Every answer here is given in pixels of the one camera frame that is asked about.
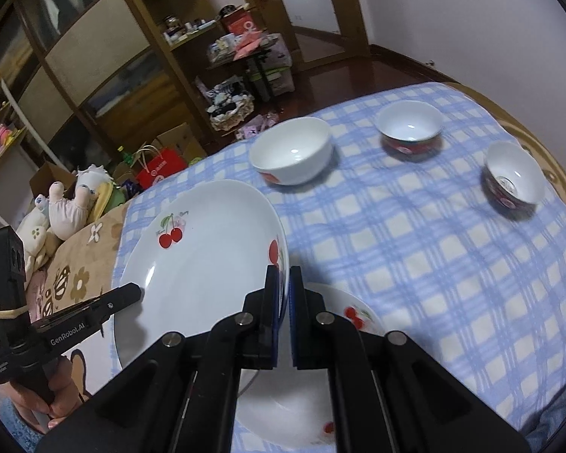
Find yellow green plush toy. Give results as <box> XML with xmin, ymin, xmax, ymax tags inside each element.
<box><xmin>92</xmin><ymin>182</ymin><xmax>126</xmax><ymax>222</ymax></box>

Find person's blue jeans leg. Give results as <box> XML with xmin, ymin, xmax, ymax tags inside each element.
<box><xmin>521</xmin><ymin>375</ymin><xmax>566</xmax><ymax>444</ymax></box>

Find cream plush toy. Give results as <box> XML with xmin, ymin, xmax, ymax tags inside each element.
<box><xmin>16</xmin><ymin>193</ymin><xmax>60</xmax><ymax>270</ymax></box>

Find person's left hand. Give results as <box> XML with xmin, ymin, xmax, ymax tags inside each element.
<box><xmin>10</xmin><ymin>355</ymin><xmax>84</xmax><ymax>431</ymax></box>

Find open cardboard box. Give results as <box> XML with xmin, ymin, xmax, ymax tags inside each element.
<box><xmin>151</xmin><ymin>123</ymin><xmax>207</xmax><ymax>161</ymax></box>

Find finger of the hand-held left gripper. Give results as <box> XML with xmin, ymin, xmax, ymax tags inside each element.
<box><xmin>92</xmin><ymin>282</ymin><xmax>141</xmax><ymax>338</ymax></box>

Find small white cherry plate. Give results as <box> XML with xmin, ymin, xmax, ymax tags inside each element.
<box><xmin>236</xmin><ymin>282</ymin><xmax>388</xmax><ymax>451</ymax></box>

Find red paper bag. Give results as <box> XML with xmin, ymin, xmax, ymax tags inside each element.
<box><xmin>136</xmin><ymin>146</ymin><xmax>188</xmax><ymax>190</ymax></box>

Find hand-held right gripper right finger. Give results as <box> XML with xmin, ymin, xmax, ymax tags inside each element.
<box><xmin>288</xmin><ymin>265</ymin><xmax>533</xmax><ymax>453</ymax></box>

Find wooden toy shelf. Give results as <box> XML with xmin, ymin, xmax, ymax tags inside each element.
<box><xmin>0</xmin><ymin>68</ymin><xmax>43</xmax><ymax>227</ymax></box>

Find plain cardboard box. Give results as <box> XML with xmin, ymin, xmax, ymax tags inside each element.
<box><xmin>28</xmin><ymin>163</ymin><xmax>78</xmax><ymax>203</ymax></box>

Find row of small cosmetic bottles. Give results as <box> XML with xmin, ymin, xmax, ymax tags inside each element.
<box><xmin>163</xmin><ymin>14</ymin><xmax>218</xmax><ymax>41</ymax></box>

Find wooden door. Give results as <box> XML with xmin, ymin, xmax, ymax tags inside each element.
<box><xmin>236</xmin><ymin>0</ymin><xmax>371</xmax><ymax>64</ymax></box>

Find red bowl with inner print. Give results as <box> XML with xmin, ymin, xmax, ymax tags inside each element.
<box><xmin>482</xmin><ymin>142</ymin><xmax>545</xmax><ymax>220</ymax></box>

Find pink papers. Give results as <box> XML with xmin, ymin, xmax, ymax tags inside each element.
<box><xmin>233</xmin><ymin>35</ymin><xmax>265</xmax><ymax>60</ymax></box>

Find large white cherry plate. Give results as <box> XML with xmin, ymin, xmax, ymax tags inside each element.
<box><xmin>113</xmin><ymin>179</ymin><xmax>291</xmax><ymax>373</ymax></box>

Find large white bowl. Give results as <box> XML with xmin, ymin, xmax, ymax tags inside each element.
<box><xmin>249</xmin><ymin>117</ymin><xmax>334</xmax><ymax>186</ymax></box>

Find red patterned bowl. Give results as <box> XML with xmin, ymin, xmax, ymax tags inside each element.
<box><xmin>376</xmin><ymin>100</ymin><xmax>444</xmax><ymax>161</ymax></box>

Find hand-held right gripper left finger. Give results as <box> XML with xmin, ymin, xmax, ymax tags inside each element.
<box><xmin>35</xmin><ymin>264</ymin><xmax>284</xmax><ymax>453</ymax></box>

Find wooden wardrobe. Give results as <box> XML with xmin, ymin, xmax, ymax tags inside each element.
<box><xmin>0</xmin><ymin>0</ymin><xmax>208</xmax><ymax>227</ymax></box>

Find small dark side table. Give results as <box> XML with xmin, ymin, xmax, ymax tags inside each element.
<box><xmin>206</xmin><ymin>33</ymin><xmax>288</xmax><ymax>102</ymax></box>

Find blue checked blanket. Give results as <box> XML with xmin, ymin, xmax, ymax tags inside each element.
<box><xmin>111</xmin><ymin>81</ymin><xmax>566</xmax><ymax>453</ymax></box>

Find wicker basket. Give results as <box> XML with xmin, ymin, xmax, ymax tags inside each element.
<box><xmin>209</xmin><ymin>97</ymin><xmax>255</xmax><ymax>132</ymax></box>

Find clear plastic storage box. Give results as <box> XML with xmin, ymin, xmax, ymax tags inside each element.
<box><xmin>245</xmin><ymin>52</ymin><xmax>295</xmax><ymax>97</ymax></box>

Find white plush toy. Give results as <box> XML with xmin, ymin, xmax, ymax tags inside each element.
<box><xmin>73</xmin><ymin>164</ymin><xmax>111</xmax><ymax>208</ymax></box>

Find pink patterned packet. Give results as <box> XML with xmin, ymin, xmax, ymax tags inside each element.
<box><xmin>238</xmin><ymin>112</ymin><xmax>280</xmax><ymax>140</ymax></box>

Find red box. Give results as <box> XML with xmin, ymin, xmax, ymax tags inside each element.
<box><xmin>221</xmin><ymin>16</ymin><xmax>260</xmax><ymax>41</ymax></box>

